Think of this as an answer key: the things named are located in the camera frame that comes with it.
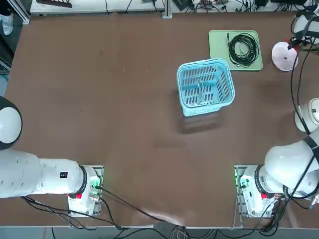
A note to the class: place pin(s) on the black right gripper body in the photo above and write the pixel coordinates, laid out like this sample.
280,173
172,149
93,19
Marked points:
301,41

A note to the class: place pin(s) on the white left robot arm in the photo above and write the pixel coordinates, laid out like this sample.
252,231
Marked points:
25,174

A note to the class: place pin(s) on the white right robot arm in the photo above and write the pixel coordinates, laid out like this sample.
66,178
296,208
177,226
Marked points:
281,161

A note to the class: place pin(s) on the pink round plate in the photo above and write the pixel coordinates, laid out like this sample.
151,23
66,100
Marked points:
284,62

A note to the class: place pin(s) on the green plastic tray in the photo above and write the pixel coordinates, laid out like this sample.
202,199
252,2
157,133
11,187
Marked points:
216,49

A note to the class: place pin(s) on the blue slotted plastic basket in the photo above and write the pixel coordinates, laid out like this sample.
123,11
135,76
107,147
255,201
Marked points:
189,74

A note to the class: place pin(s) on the black box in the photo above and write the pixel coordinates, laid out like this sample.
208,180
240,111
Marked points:
286,1

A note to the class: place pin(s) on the white cylindrical device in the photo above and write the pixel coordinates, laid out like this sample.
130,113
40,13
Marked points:
305,117

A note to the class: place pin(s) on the power strip with red switches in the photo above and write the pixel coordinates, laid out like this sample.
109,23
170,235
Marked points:
211,2

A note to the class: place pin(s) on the dark power adapter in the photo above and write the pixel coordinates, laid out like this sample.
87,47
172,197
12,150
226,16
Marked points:
182,3

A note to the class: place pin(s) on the white bench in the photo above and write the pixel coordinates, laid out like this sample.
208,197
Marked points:
74,6

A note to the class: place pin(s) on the dark brown wooden rack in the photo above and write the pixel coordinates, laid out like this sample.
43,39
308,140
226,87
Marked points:
57,3

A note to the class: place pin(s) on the person's foot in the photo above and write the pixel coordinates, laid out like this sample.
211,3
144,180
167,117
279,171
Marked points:
7,23

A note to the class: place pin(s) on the aluminium frame post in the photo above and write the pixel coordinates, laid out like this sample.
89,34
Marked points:
167,8

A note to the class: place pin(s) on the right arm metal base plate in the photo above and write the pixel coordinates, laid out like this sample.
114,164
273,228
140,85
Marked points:
238,206

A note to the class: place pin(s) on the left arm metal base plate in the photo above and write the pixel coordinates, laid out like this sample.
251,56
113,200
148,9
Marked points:
101,174

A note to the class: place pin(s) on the aluminium frame profile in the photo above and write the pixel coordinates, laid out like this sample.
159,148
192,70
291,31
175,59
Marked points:
21,11

